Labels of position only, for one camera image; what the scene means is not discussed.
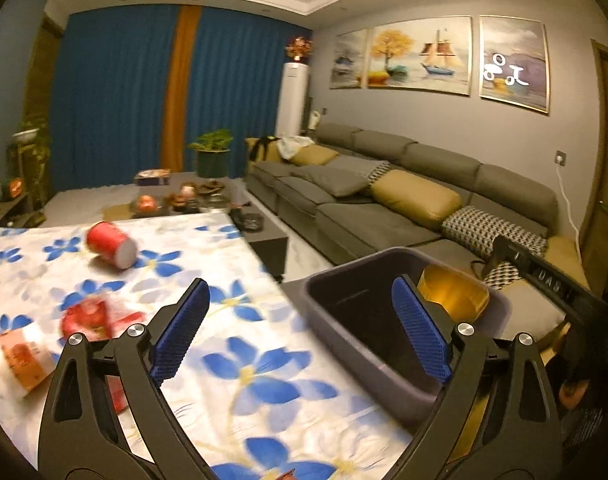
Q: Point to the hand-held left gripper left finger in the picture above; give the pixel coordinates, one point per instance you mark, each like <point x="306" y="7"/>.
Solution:
<point x="176" y="332"/>

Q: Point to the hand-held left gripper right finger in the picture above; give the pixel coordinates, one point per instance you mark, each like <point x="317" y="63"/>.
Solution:
<point x="419" y="330"/>

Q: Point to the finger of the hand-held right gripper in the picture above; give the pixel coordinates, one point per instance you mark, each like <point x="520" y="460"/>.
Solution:
<point x="506" y="255"/>

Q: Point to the orange white paper cup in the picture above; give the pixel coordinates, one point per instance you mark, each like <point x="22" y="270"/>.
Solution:
<point x="21" y="360"/>
<point x="451" y="295"/>

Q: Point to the grey plastic bin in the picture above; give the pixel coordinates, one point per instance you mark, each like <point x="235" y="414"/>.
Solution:
<point x="364" y="320"/>

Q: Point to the red white plastic bag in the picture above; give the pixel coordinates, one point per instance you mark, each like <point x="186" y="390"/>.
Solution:
<point x="101" y="320"/>
<point x="118" y="395"/>

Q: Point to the red paper cup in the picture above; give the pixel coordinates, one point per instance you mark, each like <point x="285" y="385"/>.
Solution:
<point x="109" y="245"/>

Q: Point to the medium patterned cushion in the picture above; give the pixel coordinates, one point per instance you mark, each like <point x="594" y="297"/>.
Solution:
<point x="501" y="275"/>

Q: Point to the large patterned cushion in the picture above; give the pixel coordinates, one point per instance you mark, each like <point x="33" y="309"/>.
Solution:
<point x="489" y="227"/>

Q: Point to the plump grey cushion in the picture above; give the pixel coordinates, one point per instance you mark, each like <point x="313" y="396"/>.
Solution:
<point x="529" y="310"/>

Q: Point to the blue floral tablecloth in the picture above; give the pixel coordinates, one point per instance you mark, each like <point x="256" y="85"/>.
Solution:
<point x="244" y="360"/>

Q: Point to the large yellow cushion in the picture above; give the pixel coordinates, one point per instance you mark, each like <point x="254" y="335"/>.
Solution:
<point x="416" y="197"/>

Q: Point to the grey sectional sofa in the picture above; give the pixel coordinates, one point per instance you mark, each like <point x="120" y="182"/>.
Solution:
<point x="434" y="160"/>

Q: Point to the dark coffee table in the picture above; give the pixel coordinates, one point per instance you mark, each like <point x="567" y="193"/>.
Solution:
<point x="269" y="255"/>

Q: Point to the orange fruit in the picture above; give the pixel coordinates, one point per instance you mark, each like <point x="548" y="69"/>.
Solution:
<point x="145" y="205"/>

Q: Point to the dark ashtray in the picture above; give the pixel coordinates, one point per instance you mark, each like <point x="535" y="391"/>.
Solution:
<point x="246" y="220"/>

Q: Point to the wooden door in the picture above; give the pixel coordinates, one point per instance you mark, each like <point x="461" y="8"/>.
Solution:
<point x="44" y="70"/>
<point x="606" y="160"/>

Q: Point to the small figurine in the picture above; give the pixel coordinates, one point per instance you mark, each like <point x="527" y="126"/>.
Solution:
<point x="187" y="192"/>

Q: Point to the small patterned cushion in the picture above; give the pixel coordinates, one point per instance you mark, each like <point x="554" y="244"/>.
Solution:
<point x="376" y="170"/>

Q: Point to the printed cardboard box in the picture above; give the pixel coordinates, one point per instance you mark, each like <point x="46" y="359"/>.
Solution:
<point x="152" y="176"/>

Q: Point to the flat grey cushion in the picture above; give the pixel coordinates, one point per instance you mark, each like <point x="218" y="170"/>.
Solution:
<point x="334" y="182"/>

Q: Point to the green potted plant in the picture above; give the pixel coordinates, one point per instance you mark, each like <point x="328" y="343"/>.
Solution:
<point x="211" y="152"/>

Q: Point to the framed purple sky painting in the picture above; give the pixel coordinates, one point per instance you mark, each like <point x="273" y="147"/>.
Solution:
<point x="514" y="62"/>

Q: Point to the black garment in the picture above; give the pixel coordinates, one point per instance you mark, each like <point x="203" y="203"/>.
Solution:
<point x="261" y="149"/>

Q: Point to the small yellow cushion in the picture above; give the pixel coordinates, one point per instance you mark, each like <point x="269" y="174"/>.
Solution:
<point x="314" y="156"/>

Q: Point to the grey television cabinet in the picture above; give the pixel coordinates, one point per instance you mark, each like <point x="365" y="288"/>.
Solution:
<point x="9" y="212"/>

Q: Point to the framed sailboat painting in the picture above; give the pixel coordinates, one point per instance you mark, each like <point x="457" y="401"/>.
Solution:
<point x="419" y="55"/>

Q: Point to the white cloth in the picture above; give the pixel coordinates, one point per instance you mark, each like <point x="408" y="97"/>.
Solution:
<point x="293" y="146"/>

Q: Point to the small white appliance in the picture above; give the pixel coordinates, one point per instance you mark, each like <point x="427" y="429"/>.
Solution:
<point x="314" y="121"/>

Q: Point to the trailing plant in white pot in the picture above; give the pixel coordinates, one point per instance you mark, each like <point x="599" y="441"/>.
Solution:
<point x="29" y="145"/>

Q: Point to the blue curtain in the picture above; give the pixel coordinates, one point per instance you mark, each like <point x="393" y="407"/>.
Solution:
<point x="239" y="85"/>
<point x="114" y="100"/>

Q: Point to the orange curtain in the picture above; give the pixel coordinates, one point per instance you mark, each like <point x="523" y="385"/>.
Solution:
<point x="181" y="90"/>

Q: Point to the small framed landscape painting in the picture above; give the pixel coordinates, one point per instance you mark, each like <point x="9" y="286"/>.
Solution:
<point x="349" y="60"/>

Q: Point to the white tower air conditioner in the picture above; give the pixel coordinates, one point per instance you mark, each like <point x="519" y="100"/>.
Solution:
<point x="291" y="100"/>

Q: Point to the artificial flower arrangement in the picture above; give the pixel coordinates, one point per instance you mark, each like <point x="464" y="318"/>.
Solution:
<point x="299" y="49"/>

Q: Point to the wall socket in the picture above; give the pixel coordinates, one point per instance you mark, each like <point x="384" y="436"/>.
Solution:
<point x="561" y="157"/>

